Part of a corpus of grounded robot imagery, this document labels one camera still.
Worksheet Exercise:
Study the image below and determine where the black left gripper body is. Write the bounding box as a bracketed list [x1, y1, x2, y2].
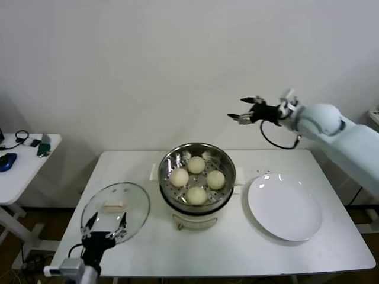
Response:
[81, 232, 118, 276]

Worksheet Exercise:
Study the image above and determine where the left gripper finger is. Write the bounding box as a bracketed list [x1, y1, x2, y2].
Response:
[105, 212, 128, 240]
[80, 211, 98, 239]

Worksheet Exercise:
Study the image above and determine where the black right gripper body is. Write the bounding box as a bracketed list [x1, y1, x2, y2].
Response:
[251, 102, 281, 123]

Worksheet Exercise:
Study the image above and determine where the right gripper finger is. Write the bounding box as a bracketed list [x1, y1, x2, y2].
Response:
[227, 111, 256, 125]
[240, 95, 266, 105]

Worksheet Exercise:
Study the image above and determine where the glass lid with cream handle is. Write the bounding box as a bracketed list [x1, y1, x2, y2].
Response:
[81, 182, 151, 244]

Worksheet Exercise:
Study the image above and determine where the white steamed baozi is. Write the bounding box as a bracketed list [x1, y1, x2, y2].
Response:
[205, 170, 226, 190]
[169, 168, 190, 188]
[186, 186, 207, 206]
[187, 156, 206, 175]

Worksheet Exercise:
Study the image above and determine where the steel perforated steamer basket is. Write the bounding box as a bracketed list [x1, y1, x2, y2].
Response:
[157, 143, 237, 214]

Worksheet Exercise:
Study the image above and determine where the steel steamer pot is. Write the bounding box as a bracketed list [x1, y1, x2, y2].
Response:
[149, 163, 245, 231]

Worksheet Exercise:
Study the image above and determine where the white side table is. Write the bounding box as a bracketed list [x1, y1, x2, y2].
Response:
[0, 133, 62, 261]

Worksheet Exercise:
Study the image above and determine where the green circuit board module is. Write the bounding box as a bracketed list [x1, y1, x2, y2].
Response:
[36, 131, 51, 157]

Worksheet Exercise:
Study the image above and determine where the white round plate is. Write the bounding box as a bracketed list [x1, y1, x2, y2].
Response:
[246, 173, 323, 242]

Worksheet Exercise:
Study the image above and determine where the blue computer mouse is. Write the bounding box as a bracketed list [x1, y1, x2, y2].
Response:
[0, 153, 17, 172]

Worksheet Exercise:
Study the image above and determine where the white table foot bar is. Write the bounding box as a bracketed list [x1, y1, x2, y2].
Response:
[355, 208, 379, 234]

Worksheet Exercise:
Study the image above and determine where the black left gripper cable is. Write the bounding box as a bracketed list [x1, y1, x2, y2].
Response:
[68, 243, 85, 258]

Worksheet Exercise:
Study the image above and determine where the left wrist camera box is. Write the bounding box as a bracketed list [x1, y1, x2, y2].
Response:
[43, 257, 85, 277]

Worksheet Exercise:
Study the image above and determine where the black floor cable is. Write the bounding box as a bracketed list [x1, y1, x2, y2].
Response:
[11, 236, 56, 272]

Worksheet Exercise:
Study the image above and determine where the black looped cable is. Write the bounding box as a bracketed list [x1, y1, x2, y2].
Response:
[0, 130, 30, 150]

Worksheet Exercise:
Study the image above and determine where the black power cable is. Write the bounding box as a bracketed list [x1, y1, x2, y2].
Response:
[346, 185, 362, 206]

